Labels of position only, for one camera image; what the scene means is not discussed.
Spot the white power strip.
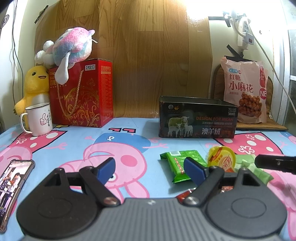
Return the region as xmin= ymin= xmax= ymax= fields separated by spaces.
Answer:
xmin=237 ymin=16 xmax=254 ymax=50

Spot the red gift box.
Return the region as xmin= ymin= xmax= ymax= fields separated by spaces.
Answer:
xmin=49 ymin=59 xmax=113 ymax=128

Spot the pink blue plush toy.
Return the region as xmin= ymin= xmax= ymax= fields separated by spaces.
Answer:
xmin=35 ymin=27 xmax=97 ymax=85

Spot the yellow lidded jelly cup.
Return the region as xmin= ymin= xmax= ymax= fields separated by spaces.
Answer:
xmin=207 ymin=146 xmax=236 ymax=173

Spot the red snack packet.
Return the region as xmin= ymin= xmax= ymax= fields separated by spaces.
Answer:
xmin=176 ymin=185 xmax=234 ymax=203

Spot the pink twisted-dough snack bag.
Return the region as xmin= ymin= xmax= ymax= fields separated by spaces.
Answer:
xmin=220 ymin=56 xmax=270 ymax=124

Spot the black metal tin box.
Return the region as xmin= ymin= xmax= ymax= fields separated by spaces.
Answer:
xmin=159 ymin=96 xmax=238 ymax=138

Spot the white power cable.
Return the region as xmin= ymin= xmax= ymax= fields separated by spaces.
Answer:
xmin=231 ymin=12 xmax=296 ymax=112

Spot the smartphone with lit screen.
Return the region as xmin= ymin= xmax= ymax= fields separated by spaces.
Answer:
xmin=1 ymin=159 xmax=35 ymax=233

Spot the cartoon pig bed sheet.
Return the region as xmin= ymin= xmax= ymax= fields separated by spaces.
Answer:
xmin=1 ymin=118 xmax=295 ymax=240

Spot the light green snack packet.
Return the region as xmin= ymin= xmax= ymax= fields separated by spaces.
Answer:
xmin=234 ymin=154 xmax=273 ymax=185

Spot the white enamel mug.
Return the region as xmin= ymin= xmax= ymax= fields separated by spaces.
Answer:
xmin=20 ymin=102 xmax=53 ymax=137

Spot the dark green snack packet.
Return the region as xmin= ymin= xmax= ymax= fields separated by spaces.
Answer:
xmin=160 ymin=150 xmax=207 ymax=183

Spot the yellow duck plush toy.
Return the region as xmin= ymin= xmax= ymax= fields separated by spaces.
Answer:
xmin=14 ymin=65 xmax=50 ymax=116

